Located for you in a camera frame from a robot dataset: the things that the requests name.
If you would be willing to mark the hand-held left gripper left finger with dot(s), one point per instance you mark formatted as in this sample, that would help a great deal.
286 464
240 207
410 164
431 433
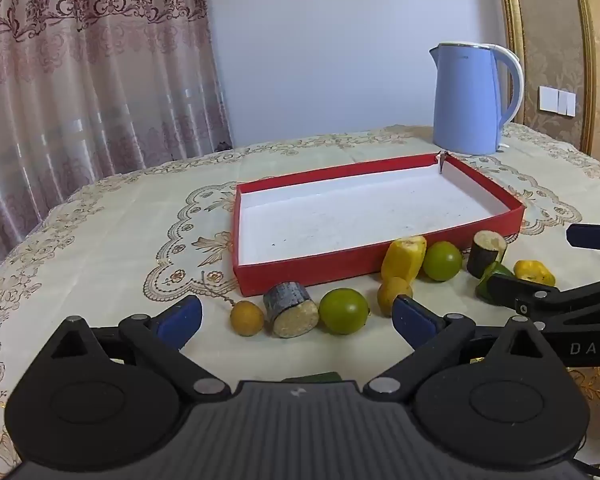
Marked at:
182 317

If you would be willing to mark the white wall light switch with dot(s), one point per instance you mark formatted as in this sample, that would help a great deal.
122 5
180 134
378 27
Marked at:
556 100

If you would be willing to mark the light blue electric kettle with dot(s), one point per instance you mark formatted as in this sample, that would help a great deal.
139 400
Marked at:
462 100

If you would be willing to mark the beige embroidered tablecloth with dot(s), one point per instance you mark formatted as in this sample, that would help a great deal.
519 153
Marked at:
130 240

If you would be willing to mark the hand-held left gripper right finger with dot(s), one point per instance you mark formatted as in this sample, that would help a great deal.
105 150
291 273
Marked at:
415 320

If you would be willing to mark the dark sugarcane piece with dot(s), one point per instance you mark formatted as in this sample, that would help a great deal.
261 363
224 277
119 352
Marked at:
290 312
485 255

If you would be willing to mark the pink patterned curtain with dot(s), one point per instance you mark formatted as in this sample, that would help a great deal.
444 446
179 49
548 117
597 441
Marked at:
80 85

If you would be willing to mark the green tomato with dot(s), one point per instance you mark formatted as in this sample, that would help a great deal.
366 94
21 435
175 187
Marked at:
442 261
343 311

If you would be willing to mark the green pepper piece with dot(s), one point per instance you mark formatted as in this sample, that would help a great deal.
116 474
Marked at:
501 269

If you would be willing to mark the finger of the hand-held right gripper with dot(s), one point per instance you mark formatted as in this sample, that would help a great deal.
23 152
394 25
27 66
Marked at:
595 236
530 297

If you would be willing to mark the brown longan with long stem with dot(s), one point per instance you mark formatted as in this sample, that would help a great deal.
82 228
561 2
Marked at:
247 319

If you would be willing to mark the red cardboard box tray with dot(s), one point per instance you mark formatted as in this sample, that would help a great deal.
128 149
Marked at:
330 215

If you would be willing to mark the gold framed wall panel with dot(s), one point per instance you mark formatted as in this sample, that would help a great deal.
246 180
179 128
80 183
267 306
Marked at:
550 35

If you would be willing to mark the yellow pepper piece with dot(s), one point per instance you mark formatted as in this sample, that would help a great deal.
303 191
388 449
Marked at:
532 271

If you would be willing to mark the green cucumber piece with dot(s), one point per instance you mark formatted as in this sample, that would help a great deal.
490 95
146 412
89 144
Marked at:
315 378

